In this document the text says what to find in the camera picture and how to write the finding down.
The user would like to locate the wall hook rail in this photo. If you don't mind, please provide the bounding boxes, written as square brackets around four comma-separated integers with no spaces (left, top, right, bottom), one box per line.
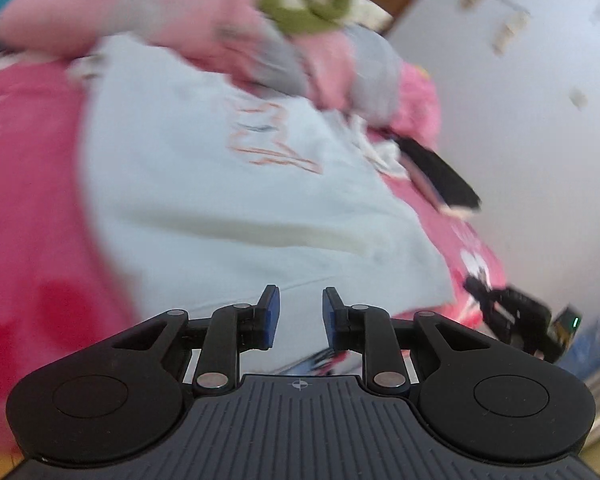
[472,0,531,18]

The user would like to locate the white sweatshirt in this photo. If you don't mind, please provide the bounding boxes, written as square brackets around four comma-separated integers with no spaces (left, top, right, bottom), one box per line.
[67,35,456,376]

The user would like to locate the black garment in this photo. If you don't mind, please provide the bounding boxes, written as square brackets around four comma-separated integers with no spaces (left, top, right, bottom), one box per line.
[380,130,483,218]

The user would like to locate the pink floral quilt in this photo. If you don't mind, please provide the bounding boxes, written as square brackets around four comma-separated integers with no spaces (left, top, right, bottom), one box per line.
[0,0,441,136]

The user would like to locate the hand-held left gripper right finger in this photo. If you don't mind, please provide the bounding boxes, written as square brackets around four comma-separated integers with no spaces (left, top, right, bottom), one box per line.
[322,287,496,394]

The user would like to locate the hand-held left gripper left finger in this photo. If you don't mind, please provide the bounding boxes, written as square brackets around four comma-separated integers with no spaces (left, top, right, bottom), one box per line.
[105,284,281,394]

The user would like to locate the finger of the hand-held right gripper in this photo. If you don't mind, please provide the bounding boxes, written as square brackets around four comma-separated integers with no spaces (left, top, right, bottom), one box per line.
[480,304,518,343]
[464,275,508,306]

